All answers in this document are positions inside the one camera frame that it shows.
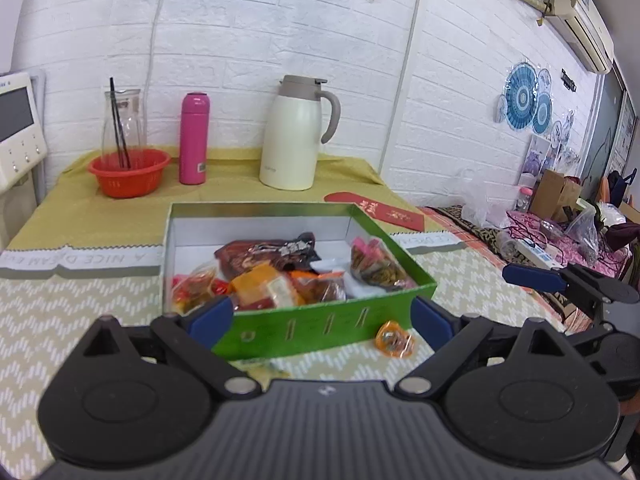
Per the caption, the white water dispenser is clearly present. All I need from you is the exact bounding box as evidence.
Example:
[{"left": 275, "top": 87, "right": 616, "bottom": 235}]
[{"left": 0, "top": 70, "right": 49, "bottom": 248}]

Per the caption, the green cardboard box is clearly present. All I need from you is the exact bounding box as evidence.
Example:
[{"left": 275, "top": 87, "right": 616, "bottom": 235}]
[{"left": 160, "top": 203, "right": 436, "bottom": 360}]

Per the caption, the black straw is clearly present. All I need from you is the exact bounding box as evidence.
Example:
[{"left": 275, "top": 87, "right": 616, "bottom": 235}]
[{"left": 110, "top": 77, "right": 131, "bottom": 170}]

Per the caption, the yellow table cloth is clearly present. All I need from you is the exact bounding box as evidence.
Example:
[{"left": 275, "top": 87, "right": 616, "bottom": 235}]
[{"left": 8, "top": 146, "right": 419, "bottom": 250}]

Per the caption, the white air conditioner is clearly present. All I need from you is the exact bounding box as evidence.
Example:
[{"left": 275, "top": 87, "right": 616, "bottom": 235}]
[{"left": 544, "top": 0, "right": 614, "bottom": 74}]

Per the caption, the yellow label snack packet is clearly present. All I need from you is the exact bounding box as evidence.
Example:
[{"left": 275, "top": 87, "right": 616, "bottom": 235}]
[{"left": 171, "top": 262, "right": 218, "bottom": 314}]

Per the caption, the white power strip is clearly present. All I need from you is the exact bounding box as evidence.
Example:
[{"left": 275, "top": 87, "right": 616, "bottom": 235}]
[{"left": 514, "top": 238, "right": 562, "bottom": 270}]

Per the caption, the pink thermos bottle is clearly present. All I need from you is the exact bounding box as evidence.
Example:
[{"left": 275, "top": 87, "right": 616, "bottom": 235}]
[{"left": 179, "top": 92, "right": 210, "bottom": 185}]

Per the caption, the glass carafe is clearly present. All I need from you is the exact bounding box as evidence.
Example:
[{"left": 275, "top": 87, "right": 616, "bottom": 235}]
[{"left": 101, "top": 89, "right": 146, "bottom": 156}]

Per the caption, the orange yellow snack packet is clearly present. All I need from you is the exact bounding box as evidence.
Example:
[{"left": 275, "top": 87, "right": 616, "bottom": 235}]
[{"left": 230, "top": 263, "right": 304, "bottom": 309}]

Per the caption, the dark brown snack packet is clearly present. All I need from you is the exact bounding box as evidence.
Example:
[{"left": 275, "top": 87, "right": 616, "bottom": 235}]
[{"left": 215, "top": 232, "right": 320, "bottom": 278}]

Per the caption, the pink white snack packet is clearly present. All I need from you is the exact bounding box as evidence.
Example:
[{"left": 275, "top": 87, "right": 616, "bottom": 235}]
[{"left": 350, "top": 237, "right": 416, "bottom": 292}]

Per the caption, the red sausage packet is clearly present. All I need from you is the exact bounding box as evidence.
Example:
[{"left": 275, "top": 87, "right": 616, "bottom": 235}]
[{"left": 209, "top": 278, "right": 274, "bottom": 311}]

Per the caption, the orange trimmed dried fruit packet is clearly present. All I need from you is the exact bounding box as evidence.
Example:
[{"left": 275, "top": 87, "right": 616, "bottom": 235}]
[{"left": 288, "top": 271, "right": 347, "bottom": 304}]

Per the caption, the patterned tablecloth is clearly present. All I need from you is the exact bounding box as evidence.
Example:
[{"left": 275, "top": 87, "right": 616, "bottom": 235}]
[{"left": 1, "top": 247, "right": 564, "bottom": 479}]

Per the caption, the blue paper fan decoration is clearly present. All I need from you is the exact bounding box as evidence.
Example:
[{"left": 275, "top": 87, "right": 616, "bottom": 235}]
[{"left": 494, "top": 61, "right": 553, "bottom": 136}]

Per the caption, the cream thermos jug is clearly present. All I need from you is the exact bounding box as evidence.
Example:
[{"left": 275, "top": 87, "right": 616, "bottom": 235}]
[{"left": 259, "top": 75, "right": 342, "bottom": 191}]

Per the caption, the brown cardboard box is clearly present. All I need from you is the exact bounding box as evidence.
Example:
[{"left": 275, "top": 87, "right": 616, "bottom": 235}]
[{"left": 528, "top": 169, "right": 582, "bottom": 223}]

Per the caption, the red envelope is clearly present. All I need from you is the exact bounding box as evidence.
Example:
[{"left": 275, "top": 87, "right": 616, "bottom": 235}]
[{"left": 324, "top": 192, "right": 424, "bottom": 232}]

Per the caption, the small orange round snack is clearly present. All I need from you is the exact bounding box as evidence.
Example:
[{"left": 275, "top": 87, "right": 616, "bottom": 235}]
[{"left": 374, "top": 321, "right": 414, "bottom": 359}]

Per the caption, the red plastic basket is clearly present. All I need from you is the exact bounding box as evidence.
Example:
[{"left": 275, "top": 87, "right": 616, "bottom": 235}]
[{"left": 88, "top": 148, "right": 171, "bottom": 198}]

